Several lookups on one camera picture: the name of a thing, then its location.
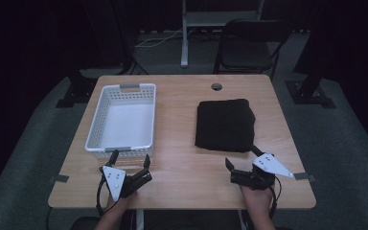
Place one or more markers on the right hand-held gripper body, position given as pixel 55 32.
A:
pixel 270 165

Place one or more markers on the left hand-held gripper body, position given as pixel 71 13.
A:
pixel 115 182

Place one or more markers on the white plastic basket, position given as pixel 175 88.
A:
pixel 126 123

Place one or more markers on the black cloth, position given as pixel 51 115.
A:
pixel 225 124

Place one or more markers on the person's left hand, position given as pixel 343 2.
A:
pixel 119 203

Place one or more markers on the person's right hand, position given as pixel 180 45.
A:
pixel 258 201

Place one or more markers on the grey tape strip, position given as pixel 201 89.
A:
pixel 303 176
pixel 62 178

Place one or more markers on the white table leg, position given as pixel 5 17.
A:
pixel 241 220
pixel 139 219

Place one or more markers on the black stand with base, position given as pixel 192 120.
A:
pixel 308 92
pixel 76 92

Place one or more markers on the black folding chair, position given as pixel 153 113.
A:
pixel 247 56

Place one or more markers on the black tripod stand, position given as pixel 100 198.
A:
pixel 129 48

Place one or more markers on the grey metal stand frame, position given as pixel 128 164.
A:
pixel 184 38

